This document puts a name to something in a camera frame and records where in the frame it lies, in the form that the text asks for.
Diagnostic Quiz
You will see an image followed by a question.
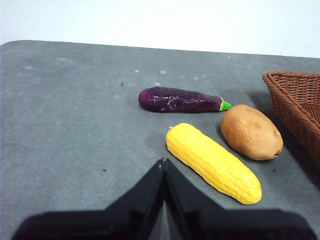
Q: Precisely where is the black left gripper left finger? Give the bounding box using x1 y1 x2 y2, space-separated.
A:
11 158 166 240

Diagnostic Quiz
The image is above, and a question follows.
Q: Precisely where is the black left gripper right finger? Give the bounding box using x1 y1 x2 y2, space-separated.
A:
163 158 318 240

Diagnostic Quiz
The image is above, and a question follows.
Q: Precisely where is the brown potato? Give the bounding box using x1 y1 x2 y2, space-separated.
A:
220 104 284 161

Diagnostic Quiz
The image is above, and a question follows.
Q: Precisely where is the purple eggplant with green stem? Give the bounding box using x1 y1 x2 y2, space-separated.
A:
138 86 233 114

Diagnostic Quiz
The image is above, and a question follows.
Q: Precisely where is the brown woven wicker basket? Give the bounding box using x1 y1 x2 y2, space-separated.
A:
261 70 320 165

